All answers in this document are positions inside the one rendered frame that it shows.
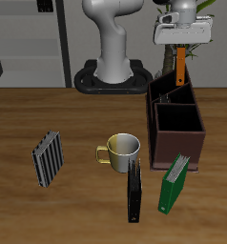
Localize green pot plant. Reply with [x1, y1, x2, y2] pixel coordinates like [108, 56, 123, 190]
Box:
[154, 0, 218, 80]

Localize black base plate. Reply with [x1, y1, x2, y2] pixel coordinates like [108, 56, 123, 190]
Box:
[73, 58, 155, 95]

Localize orange book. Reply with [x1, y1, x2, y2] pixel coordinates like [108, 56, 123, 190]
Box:
[175, 46, 187, 87]

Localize yellow and white mug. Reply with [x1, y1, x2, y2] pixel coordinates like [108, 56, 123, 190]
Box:
[94, 132, 142, 174]

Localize black and white striped book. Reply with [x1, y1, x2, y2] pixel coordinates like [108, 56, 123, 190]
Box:
[31, 129, 66, 189]

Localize black binders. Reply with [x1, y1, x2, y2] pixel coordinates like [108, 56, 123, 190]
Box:
[36, 0, 54, 13]

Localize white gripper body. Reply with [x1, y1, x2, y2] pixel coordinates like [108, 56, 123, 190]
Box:
[153, 15, 214, 46]

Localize white bookshelf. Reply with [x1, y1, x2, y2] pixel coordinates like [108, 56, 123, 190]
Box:
[0, 0, 72, 89]

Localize green book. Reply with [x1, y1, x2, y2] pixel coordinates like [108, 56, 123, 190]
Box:
[156, 152, 192, 216]

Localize dark brown desk caddy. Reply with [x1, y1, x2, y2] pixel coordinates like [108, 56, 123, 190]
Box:
[145, 67, 207, 173]

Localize dark grey book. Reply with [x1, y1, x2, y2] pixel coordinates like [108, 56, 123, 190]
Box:
[159, 92, 172, 104]

